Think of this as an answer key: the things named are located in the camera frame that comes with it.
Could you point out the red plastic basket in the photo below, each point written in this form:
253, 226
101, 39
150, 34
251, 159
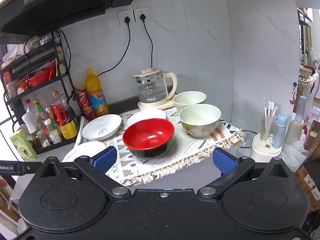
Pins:
40, 77

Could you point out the green label sauce bottle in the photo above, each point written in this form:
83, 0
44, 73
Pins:
40, 113

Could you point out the yellow label oil bottle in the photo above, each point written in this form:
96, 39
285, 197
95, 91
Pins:
65, 127

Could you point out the patterned fringed table mat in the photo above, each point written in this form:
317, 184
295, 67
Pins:
160, 166

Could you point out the bundle of white chopsticks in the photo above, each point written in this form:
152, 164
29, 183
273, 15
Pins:
267, 117

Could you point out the white wall socket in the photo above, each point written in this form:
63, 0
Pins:
126, 17
142, 15

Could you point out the pale green bowl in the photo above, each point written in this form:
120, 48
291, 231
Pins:
190, 98
200, 120

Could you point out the brown cardboard box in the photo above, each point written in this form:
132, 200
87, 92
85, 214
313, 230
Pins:
308, 182

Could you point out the clear bottle with red cap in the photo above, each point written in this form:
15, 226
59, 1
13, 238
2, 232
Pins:
29, 106

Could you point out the white plastic bottle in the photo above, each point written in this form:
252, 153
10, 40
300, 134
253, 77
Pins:
28, 125

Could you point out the plain white plate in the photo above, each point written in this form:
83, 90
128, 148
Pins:
82, 150

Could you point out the small white jar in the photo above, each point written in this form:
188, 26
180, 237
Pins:
55, 137

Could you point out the cream kettle base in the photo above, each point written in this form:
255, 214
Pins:
146, 106

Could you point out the light blue thermos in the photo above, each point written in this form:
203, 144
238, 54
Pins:
278, 131

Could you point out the cream chopstick holder appliance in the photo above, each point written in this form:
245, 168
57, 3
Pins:
265, 148

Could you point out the white printed plate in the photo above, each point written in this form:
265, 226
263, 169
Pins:
100, 127

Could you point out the grey blue bottle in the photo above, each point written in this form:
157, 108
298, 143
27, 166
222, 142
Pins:
299, 108

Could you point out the black range hood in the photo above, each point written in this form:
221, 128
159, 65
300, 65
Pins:
62, 5

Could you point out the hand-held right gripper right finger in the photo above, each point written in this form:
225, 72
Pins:
223, 161

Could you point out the red and black bowl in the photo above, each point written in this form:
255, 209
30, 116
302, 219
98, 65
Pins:
147, 137

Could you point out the black metal kitchen rack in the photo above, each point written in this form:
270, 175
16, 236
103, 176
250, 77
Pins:
62, 62

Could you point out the light green carton box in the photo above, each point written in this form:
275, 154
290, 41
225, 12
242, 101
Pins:
21, 146

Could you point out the white bowl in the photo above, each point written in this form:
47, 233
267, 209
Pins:
145, 117

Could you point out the person's left hand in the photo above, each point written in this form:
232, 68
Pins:
2, 183

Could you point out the orange juice bottle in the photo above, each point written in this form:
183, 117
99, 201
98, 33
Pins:
96, 95

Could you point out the red drink bottle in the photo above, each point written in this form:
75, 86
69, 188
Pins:
85, 103

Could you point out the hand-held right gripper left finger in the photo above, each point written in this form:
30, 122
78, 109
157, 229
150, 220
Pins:
106, 158

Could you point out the cream cylindrical container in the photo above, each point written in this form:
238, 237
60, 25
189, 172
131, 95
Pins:
293, 131

